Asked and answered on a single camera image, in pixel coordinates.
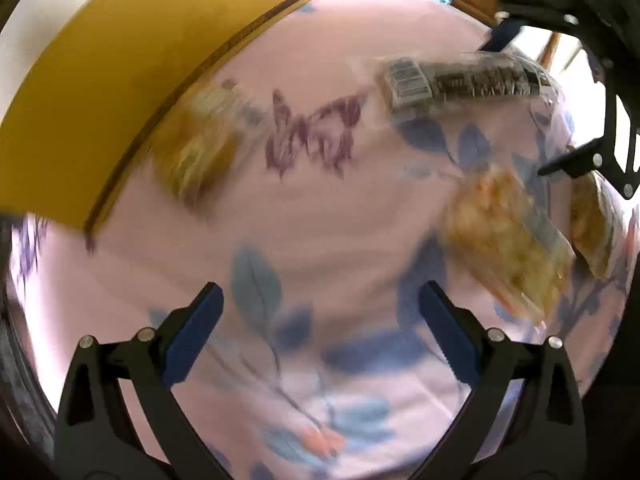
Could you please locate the yellow white cardboard box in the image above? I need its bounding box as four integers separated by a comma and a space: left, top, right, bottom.
1, 0, 307, 234

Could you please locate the small golden snack packet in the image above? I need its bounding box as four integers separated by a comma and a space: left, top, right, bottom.
150, 79, 269, 208

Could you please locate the brown snack packet at edge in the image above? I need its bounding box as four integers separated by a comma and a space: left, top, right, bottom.
570, 172, 626, 280

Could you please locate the golden pastry snack packet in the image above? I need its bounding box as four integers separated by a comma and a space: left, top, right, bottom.
438, 164, 575, 325

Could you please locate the barcode dark snack packet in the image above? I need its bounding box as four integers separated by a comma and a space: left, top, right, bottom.
366, 51, 559, 122

